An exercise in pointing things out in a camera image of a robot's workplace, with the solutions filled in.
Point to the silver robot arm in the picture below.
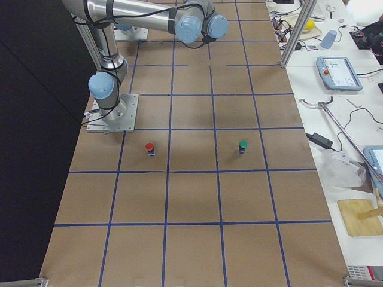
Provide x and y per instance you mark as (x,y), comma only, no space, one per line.
(194,23)
(98,34)

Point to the red push button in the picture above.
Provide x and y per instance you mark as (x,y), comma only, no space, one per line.
(151,149)

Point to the green push button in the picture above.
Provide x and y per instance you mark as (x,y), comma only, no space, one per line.
(242,147)

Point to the black power adapter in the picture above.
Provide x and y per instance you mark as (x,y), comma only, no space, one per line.
(320,140)

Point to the clear plastic bag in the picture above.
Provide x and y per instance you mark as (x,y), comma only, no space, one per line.
(337,169)

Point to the blue teach pendant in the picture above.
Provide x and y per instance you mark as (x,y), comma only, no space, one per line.
(374,156)
(337,73)

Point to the yellow lemon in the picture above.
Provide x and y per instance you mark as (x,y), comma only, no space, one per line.
(310,25)

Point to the blue plastic cup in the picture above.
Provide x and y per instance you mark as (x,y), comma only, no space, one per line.
(328,40)

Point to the wooden cutting board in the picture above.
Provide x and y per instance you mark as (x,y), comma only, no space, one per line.
(360,217)

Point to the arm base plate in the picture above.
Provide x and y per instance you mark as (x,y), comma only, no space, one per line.
(122,118)
(132,35)

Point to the aluminium frame post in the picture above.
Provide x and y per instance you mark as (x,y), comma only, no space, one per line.
(299,26)

